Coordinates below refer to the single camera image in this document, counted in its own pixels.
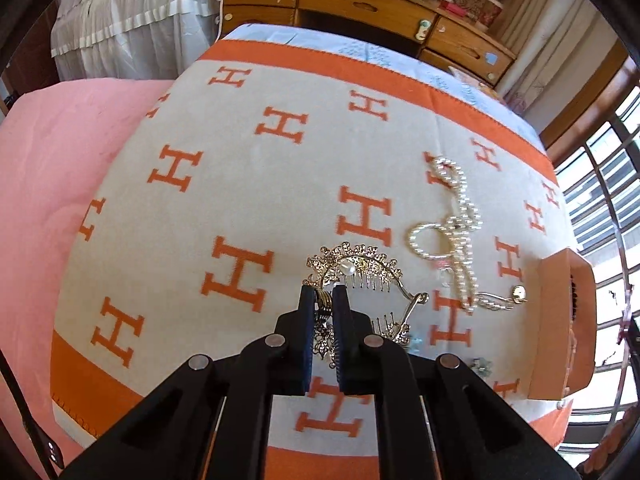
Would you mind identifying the black strap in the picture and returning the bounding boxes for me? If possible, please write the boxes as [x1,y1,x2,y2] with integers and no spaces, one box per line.
[0,350,64,472]

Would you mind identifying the brown cardboard box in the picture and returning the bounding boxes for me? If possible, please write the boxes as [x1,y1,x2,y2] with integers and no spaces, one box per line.
[527,247,597,402]

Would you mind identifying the orange and beige printed blanket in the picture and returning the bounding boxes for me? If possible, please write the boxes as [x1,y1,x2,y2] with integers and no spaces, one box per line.
[50,24,576,480]

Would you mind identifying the gold wing hairpin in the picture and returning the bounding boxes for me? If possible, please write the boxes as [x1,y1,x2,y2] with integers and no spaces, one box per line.
[475,285,529,314]

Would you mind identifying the wooden desk with drawers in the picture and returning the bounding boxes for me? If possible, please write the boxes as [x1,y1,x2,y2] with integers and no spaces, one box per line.
[219,0,517,89]

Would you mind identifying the white cable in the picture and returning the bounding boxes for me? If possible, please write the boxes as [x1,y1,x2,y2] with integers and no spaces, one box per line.
[213,0,251,45]

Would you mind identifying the pink bed sheet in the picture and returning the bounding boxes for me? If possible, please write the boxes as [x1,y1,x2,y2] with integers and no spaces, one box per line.
[0,77,177,467]

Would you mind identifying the window security grille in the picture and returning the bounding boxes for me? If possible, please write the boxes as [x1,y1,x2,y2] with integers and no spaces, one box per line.
[540,55,640,480]

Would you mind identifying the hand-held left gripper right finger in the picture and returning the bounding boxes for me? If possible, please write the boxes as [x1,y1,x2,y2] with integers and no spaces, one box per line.
[331,284,584,480]

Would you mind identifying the gold rhinestone hair comb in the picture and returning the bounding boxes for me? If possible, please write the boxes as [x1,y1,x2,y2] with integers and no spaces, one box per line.
[304,241,404,370]

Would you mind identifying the white lace cover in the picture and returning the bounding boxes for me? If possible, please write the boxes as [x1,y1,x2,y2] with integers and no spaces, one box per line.
[50,0,232,82]

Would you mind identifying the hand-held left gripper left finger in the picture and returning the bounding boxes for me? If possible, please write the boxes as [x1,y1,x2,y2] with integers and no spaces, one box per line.
[59,285,321,480]

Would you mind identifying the light blue bed sheet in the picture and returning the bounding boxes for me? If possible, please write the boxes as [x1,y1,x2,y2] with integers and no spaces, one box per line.
[220,22,526,128]

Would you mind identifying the white pearl necklace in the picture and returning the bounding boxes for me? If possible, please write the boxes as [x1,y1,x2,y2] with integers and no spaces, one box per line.
[407,156,484,314]

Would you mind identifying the beige curtain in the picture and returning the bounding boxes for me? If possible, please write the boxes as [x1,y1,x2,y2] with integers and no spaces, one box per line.
[492,0,609,117]

